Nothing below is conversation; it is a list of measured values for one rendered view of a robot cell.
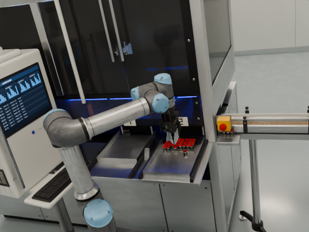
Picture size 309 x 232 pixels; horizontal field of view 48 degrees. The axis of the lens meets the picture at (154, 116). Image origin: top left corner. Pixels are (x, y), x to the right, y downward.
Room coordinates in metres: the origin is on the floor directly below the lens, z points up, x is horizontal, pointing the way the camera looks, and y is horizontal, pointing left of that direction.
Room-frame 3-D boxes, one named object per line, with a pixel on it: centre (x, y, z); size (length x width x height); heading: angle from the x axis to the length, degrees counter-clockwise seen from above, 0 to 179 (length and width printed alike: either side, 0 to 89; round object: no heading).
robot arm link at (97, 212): (1.22, 0.31, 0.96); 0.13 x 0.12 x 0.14; 22
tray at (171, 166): (1.69, -0.07, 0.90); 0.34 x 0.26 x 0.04; 156
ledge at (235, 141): (1.84, -0.42, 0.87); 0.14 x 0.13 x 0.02; 157
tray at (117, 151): (1.93, 0.20, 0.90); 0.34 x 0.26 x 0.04; 157
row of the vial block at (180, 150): (1.77, -0.11, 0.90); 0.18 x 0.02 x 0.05; 66
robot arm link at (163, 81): (1.50, -0.06, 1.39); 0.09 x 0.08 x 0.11; 112
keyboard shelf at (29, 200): (1.85, 0.66, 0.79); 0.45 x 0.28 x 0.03; 150
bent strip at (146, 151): (1.72, 0.10, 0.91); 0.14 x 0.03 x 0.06; 157
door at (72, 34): (2.10, 0.34, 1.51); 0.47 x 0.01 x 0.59; 67
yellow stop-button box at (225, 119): (1.81, -0.39, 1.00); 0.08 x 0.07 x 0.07; 157
